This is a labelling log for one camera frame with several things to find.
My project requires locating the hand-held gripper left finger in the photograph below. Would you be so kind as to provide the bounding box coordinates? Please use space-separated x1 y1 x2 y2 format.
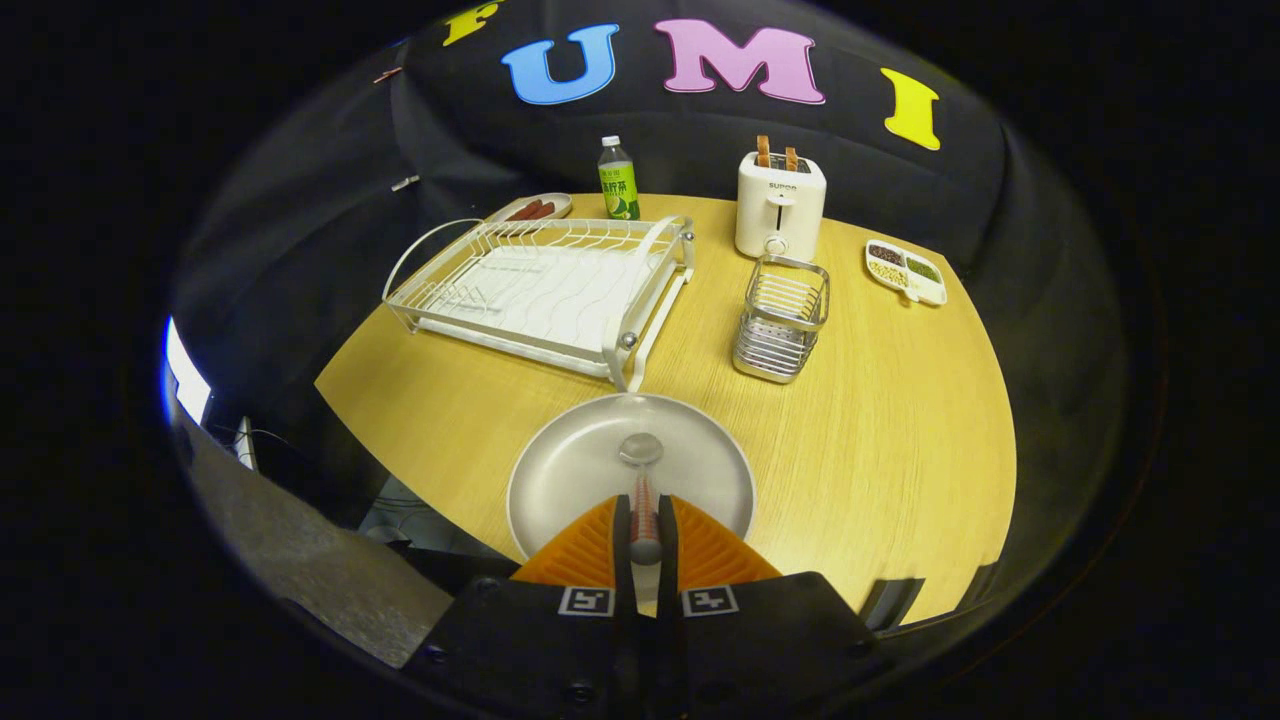
405 494 641 720

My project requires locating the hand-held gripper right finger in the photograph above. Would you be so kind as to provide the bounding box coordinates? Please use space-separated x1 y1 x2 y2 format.
655 494 891 720

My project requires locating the grey round plate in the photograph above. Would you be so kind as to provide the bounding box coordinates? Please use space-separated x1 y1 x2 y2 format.
506 392 757 563

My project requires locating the metal spoon with pink handle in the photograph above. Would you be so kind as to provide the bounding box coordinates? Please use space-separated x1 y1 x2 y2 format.
618 432 665 567

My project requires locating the silver wire basket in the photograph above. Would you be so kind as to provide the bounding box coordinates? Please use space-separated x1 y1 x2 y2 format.
732 254 831 385

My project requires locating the white wire dish rack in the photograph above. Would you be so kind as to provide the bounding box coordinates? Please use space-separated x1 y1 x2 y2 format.
382 214 696 393

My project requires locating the small beige plate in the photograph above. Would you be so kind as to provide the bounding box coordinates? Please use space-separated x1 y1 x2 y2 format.
485 192 574 225

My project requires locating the white divided bean dish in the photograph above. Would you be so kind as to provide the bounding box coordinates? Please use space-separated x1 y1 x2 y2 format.
865 239 948 307

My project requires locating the white toaster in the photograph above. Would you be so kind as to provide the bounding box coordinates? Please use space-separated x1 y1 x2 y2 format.
734 150 828 263

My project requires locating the green label drink bottle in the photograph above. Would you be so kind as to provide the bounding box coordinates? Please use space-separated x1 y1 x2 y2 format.
597 136 641 221

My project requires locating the black backdrop cloth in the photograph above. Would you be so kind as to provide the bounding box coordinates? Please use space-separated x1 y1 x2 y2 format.
170 0 1126 641

